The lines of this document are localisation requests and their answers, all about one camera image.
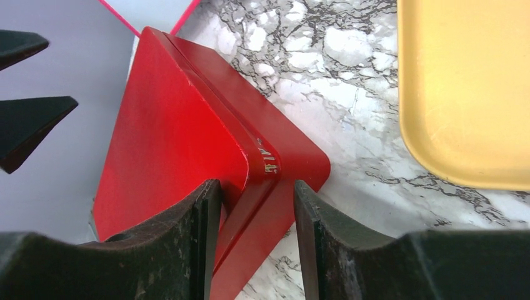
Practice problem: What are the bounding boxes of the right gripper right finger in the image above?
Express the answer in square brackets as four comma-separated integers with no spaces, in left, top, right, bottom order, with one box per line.
[294,181,529,299]

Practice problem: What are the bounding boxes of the white board with pink frame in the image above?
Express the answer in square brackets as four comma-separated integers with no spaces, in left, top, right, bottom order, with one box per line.
[98,0,202,38]

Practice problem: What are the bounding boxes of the yellow plastic tray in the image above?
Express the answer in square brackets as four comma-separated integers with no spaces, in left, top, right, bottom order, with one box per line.
[397,1,529,191]

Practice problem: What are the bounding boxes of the red box lid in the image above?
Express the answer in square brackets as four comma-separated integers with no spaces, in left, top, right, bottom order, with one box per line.
[92,26,283,270]

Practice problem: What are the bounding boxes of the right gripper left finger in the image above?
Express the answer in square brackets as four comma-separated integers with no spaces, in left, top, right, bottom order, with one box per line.
[1,179,223,299]

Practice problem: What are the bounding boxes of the red chocolate box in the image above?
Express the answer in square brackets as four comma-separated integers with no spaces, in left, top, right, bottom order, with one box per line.
[171,37,331,299]

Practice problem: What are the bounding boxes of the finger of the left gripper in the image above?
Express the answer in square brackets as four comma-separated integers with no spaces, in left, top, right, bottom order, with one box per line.
[1,29,49,70]
[1,96,78,174]

